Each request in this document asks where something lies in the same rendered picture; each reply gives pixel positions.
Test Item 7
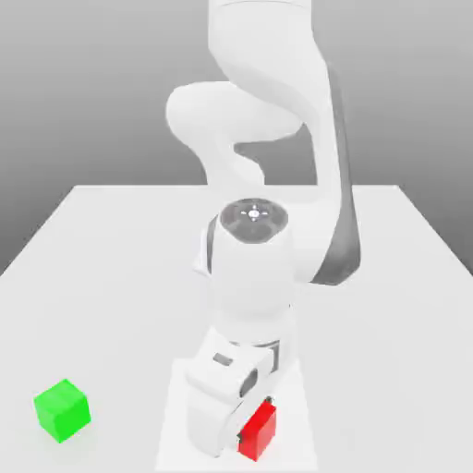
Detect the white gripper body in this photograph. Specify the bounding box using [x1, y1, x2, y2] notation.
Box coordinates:
[186, 387, 273, 459]

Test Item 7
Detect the small red cube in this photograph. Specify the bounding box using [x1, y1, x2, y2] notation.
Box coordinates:
[236, 397, 278, 463]

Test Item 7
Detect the small green cube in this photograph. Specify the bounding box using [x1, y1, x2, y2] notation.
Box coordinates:
[32, 378, 92, 444]

